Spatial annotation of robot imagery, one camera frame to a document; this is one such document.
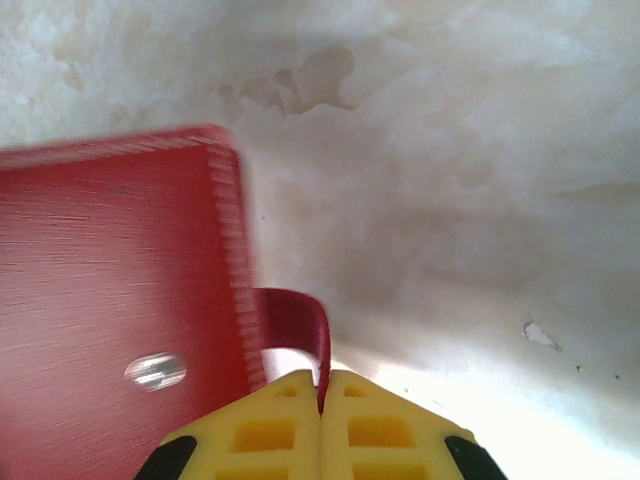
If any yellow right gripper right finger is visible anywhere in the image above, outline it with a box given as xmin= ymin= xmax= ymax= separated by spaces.
xmin=318 ymin=369 xmax=509 ymax=480

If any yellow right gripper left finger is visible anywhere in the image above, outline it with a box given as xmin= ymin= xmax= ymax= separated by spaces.
xmin=133 ymin=368 xmax=322 ymax=480

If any red leather card holder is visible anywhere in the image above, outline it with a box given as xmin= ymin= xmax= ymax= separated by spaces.
xmin=0 ymin=123 xmax=332 ymax=480

